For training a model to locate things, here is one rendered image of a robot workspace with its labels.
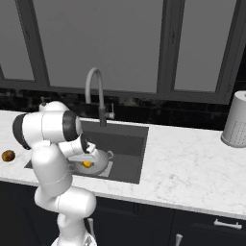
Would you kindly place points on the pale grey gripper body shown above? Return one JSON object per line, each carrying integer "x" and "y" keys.
{"x": 84, "y": 157}

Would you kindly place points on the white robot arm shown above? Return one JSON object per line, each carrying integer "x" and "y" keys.
{"x": 51, "y": 169}

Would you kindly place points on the orange tangerine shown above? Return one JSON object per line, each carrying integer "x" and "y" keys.
{"x": 87, "y": 164}

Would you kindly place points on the silver metal colander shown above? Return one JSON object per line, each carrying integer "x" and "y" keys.
{"x": 102, "y": 161}

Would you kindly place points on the dark grey sink basin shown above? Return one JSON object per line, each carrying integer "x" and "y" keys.
{"x": 128, "y": 153}

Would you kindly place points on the grey curved sink faucet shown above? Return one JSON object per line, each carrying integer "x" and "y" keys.
{"x": 101, "y": 96}

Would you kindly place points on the brown pear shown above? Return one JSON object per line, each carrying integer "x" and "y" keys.
{"x": 8, "y": 156}

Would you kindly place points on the small soap dispenser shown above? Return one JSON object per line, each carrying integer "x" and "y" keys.
{"x": 43, "y": 101}

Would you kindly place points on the dark cupboard door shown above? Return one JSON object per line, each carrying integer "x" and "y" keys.
{"x": 134, "y": 224}
{"x": 208, "y": 241}

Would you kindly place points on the dark framed window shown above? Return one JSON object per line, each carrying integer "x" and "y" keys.
{"x": 105, "y": 41}

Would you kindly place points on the dark drawer front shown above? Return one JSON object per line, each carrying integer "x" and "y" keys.
{"x": 198, "y": 224}

